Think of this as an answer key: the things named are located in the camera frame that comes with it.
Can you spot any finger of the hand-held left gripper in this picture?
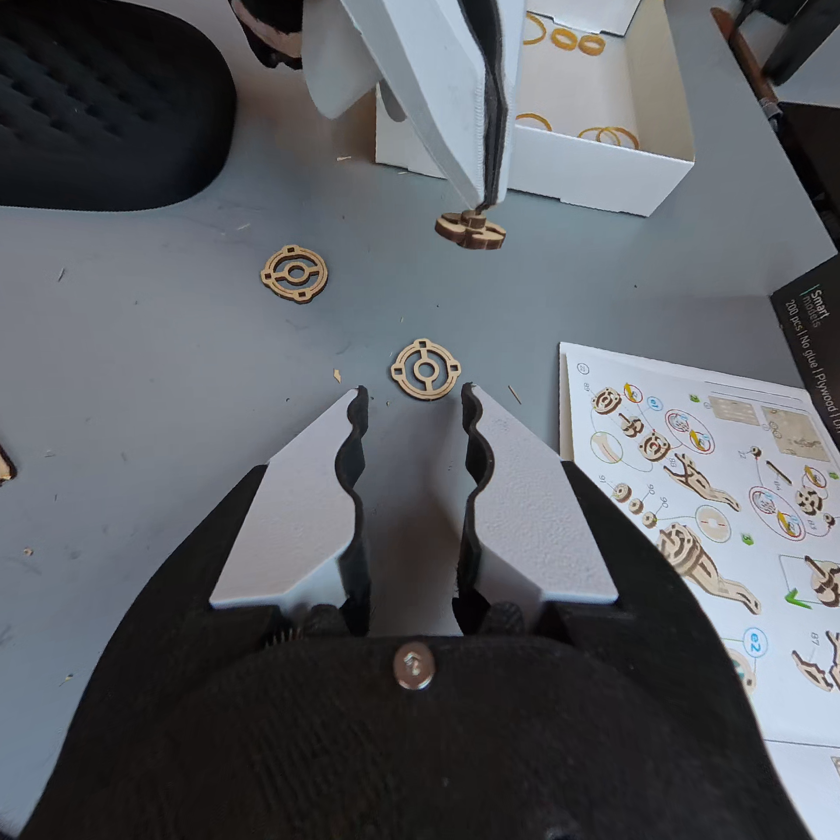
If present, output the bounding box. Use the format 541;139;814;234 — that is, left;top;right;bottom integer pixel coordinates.
340;0;497;211
489;0;527;207

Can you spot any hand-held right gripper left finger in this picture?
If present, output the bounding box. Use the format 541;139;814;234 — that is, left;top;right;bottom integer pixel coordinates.
209;385;373;636

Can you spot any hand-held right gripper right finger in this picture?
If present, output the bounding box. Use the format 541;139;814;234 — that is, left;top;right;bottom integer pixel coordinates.
452;382;620;636

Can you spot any clover-shaped wooden disc part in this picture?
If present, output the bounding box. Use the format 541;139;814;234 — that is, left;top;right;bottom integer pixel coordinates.
434;208;508;252

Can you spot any round wooden ring disc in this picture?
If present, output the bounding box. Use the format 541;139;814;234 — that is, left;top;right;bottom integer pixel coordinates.
259;243;329;305
390;337;463;402

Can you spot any black model kit box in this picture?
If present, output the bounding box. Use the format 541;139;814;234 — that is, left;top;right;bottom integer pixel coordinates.
769;252;840;455

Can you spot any group of tan rubber bands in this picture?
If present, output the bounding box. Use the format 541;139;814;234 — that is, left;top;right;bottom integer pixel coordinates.
521;12;642;151

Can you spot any white cardboard box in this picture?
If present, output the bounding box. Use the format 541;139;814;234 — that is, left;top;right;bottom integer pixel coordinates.
374;0;696;218

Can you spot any instruction booklet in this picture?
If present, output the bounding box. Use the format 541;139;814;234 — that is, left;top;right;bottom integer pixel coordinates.
558;340;840;840

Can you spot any black rectangular device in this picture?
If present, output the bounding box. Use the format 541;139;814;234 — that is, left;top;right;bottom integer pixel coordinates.
760;0;840;88

